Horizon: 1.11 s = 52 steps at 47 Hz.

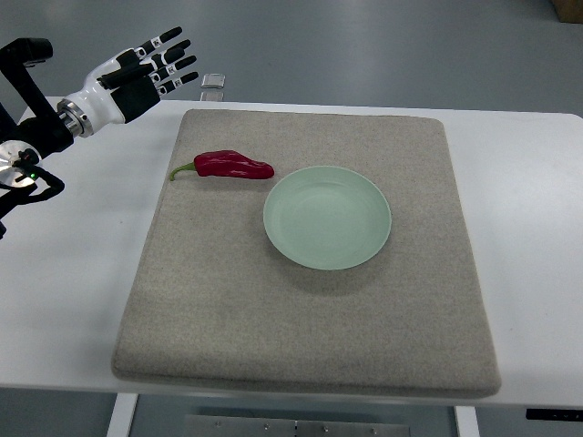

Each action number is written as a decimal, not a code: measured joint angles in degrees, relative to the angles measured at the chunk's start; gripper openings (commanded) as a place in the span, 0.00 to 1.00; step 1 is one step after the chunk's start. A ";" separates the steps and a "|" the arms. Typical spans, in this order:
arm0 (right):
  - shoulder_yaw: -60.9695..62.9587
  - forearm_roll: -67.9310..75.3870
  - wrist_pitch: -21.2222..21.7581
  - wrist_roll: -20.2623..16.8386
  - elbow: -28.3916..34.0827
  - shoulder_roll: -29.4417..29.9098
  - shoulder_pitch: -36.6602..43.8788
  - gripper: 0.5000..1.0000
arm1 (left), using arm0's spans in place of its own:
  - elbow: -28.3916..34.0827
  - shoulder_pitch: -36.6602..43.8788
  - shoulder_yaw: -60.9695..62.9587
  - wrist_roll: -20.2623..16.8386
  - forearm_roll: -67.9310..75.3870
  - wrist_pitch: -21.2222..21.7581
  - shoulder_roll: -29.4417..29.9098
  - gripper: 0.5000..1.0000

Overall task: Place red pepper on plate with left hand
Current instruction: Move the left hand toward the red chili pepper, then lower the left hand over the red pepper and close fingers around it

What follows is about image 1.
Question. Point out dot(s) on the black table control panel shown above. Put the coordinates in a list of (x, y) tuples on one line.
[(554, 415)]

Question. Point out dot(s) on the white table leg right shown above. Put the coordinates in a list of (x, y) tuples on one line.
[(466, 421)]

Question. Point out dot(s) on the white table leg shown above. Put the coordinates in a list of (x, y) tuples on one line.
[(122, 415), (466, 421)]

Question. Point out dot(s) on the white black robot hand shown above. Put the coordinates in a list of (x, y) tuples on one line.
[(121, 90)]

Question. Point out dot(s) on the cardboard box corner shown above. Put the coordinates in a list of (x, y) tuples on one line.
[(569, 11)]

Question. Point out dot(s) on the metal table base plate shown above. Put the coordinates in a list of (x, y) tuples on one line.
[(206, 425)]

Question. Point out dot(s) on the beige fabric mat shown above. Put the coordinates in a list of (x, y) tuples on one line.
[(350, 271)]

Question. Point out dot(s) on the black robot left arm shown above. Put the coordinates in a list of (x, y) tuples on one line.
[(25, 144)]

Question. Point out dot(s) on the white table leg left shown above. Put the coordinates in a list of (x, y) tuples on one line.
[(122, 415)]

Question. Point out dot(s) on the red pepper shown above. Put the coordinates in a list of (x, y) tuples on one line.
[(226, 164)]

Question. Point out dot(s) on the light green plate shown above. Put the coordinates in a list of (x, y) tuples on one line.
[(327, 218)]

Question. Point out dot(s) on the clear plastic floor piece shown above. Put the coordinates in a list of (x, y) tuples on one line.
[(212, 87)]

